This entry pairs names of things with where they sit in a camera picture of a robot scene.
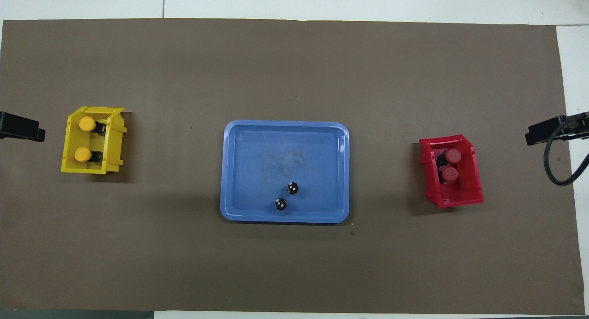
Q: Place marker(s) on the yellow push button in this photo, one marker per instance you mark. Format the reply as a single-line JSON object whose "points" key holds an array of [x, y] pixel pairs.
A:
{"points": [[87, 124], [82, 154]]}

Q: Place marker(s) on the red push button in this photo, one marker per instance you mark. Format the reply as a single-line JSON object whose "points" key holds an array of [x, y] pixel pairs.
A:
{"points": [[450, 173], [453, 155]]}

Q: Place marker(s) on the blue plastic tray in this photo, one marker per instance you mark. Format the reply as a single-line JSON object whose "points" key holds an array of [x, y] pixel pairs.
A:
{"points": [[257, 171]]}

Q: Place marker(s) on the yellow plastic bin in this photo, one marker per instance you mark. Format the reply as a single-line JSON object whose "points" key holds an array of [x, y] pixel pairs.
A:
{"points": [[112, 144]]}

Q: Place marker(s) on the red plastic bin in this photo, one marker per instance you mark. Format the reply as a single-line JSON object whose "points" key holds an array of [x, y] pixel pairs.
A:
{"points": [[469, 181]]}

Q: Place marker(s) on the brown table mat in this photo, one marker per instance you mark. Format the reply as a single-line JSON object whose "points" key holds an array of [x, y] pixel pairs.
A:
{"points": [[184, 263]]}

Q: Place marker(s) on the small black cylinder component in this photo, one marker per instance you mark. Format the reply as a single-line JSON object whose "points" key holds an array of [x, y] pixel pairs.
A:
{"points": [[280, 204], [292, 188]]}

